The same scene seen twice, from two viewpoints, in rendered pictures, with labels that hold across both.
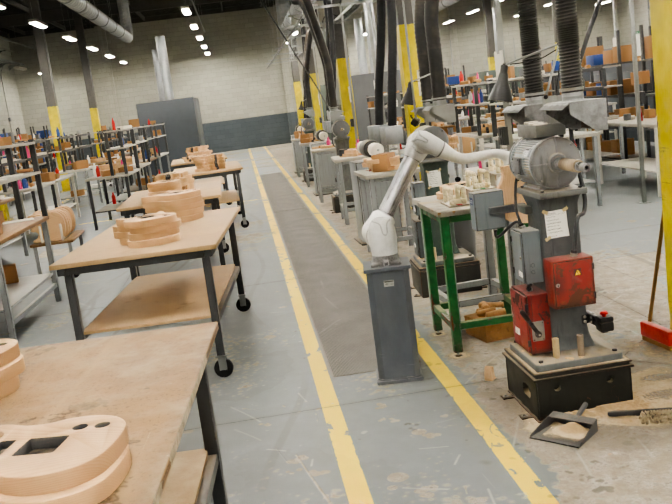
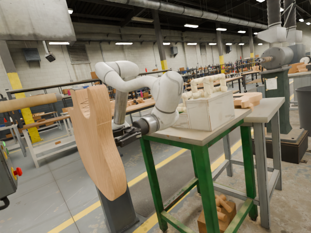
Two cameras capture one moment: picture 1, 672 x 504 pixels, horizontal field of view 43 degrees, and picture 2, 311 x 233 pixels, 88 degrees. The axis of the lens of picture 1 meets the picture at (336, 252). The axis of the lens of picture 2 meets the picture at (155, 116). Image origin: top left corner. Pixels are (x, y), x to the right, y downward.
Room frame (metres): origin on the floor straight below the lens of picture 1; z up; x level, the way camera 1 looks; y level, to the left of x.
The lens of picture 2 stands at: (4.68, -1.71, 1.23)
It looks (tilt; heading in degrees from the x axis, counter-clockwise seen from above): 11 degrees down; 57
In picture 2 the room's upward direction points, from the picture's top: 11 degrees counter-clockwise
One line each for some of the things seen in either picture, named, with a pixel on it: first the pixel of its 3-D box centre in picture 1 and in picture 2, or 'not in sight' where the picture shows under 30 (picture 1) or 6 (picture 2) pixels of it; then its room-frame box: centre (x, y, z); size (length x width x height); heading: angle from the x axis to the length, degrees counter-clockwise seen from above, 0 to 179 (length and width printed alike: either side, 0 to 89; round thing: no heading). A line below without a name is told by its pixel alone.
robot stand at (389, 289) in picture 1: (392, 320); (112, 189); (4.97, -0.29, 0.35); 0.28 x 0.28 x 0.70; 88
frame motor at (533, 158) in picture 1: (542, 161); not in sight; (4.31, -1.09, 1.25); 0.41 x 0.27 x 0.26; 5
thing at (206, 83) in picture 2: not in sight; (207, 88); (5.39, -1.17, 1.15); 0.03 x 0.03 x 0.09
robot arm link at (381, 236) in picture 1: (382, 235); not in sight; (4.98, -0.28, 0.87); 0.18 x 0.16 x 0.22; 9
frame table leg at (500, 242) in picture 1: (502, 260); (249, 170); (5.80, -1.13, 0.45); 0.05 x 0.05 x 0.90; 5
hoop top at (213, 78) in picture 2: not in sight; (214, 77); (5.47, -1.16, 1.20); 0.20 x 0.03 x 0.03; 4
